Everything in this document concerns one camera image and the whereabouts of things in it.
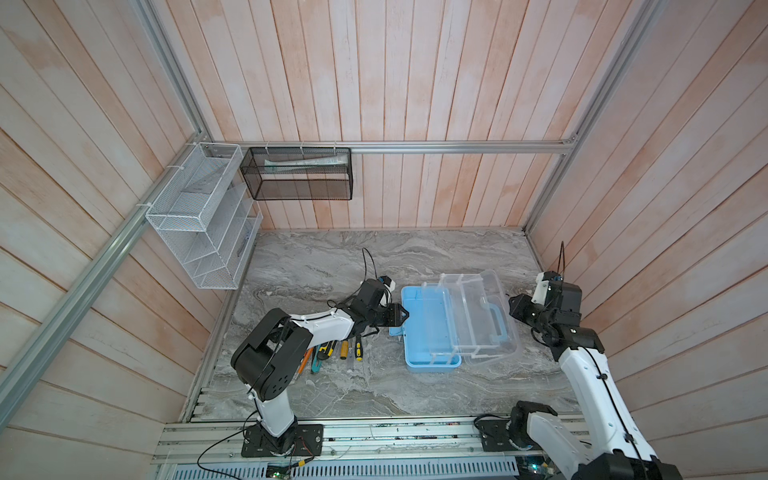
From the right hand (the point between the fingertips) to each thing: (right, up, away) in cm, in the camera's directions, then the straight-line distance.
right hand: (514, 298), depth 82 cm
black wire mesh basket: (-66, +42, +22) cm, 81 cm away
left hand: (-30, -8, +8) cm, 32 cm away
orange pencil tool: (-59, -18, +5) cm, 62 cm away
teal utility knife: (-56, -20, +4) cm, 60 cm away
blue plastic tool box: (-15, -7, +4) cm, 17 cm away
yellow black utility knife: (-54, -16, +5) cm, 56 cm away
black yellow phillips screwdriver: (-44, -16, +6) cm, 47 cm away
